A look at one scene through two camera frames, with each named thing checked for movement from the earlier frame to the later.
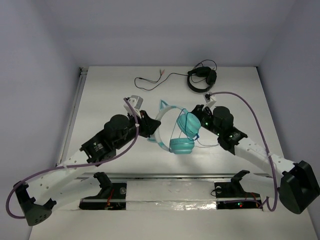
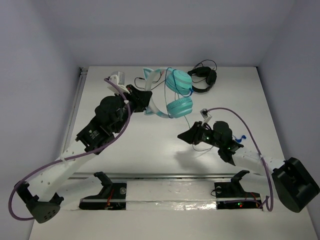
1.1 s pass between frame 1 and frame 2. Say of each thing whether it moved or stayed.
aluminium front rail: stayed
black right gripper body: moved
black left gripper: moved
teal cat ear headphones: moved
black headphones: stayed
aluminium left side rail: stayed
